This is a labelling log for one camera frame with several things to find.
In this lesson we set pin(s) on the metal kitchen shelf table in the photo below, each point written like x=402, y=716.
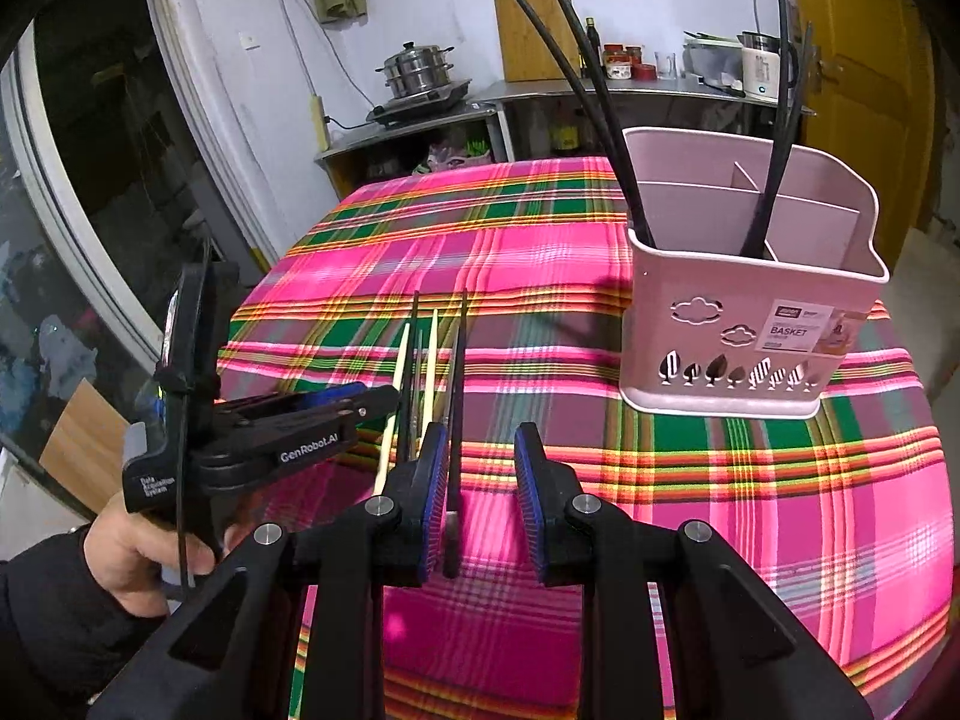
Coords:
x=530, y=108

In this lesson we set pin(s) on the yellow wooden door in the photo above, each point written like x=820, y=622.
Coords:
x=872, y=88

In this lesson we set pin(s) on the red lidded jar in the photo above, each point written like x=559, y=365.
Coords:
x=618, y=62

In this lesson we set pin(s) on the clear drinking glass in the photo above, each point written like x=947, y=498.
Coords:
x=666, y=65

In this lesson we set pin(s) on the pink plaid tablecloth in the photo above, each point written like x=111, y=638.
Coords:
x=847, y=515

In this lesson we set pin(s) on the black induction cooker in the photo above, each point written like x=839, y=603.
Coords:
x=419, y=106

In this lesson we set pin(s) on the white electric kettle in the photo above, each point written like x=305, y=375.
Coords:
x=761, y=63

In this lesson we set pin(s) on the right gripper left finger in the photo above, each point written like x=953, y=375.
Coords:
x=408, y=514

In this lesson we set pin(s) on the person's left hand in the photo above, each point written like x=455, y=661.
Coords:
x=125, y=552

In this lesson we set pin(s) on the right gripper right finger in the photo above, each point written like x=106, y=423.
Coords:
x=556, y=512

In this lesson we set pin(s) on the low metal shelf stand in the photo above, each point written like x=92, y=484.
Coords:
x=375, y=152

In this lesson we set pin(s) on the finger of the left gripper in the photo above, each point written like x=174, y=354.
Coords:
x=276, y=404
x=284, y=439

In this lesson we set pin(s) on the clear plastic storage box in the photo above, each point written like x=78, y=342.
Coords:
x=716, y=61

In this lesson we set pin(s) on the yellow power strip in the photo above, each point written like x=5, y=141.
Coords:
x=320, y=124

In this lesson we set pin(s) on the wooden cutting board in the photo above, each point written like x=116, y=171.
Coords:
x=524, y=54

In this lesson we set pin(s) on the dark oil bottle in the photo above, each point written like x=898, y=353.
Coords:
x=594, y=41

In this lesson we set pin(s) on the stainless steel steamer pot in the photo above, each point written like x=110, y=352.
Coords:
x=416, y=69

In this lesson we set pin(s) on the black chopstick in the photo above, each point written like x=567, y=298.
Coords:
x=577, y=120
x=597, y=104
x=755, y=246
x=405, y=389
x=784, y=96
x=457, y=372

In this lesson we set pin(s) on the pink plastic utensil basket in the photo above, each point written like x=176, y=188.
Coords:
x=709, y=332

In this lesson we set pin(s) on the pink small basket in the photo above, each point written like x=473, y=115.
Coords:
x=444, y=158

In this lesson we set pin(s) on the white wall switch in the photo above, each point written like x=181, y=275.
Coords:
x=247, y=41

